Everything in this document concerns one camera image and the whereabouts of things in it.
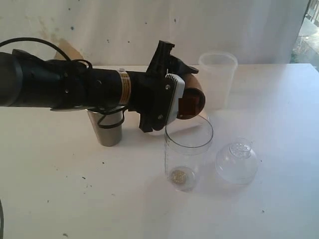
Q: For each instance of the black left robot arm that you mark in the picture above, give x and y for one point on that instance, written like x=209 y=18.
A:
x=62 y=85

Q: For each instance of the clear shaker cup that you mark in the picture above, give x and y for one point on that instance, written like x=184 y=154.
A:
x=186 y=143

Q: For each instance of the clear dome shaker lid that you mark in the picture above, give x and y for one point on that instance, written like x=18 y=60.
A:
x=236 y=162

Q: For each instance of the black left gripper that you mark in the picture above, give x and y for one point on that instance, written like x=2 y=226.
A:
x=152 y=92

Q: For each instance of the brown wooden cup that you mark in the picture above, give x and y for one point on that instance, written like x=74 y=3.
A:
x=193 y=89

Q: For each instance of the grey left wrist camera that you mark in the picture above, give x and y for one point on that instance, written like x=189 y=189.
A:
x=177 y=93

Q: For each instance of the translucent plastic container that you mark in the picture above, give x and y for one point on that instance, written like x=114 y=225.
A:
x=216 y=72

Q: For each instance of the stainless steel tumbler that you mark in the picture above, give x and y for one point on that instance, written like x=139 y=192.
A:
x=107 y=127

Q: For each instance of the gold foil coin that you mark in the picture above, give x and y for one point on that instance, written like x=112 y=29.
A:
x=178 y=177

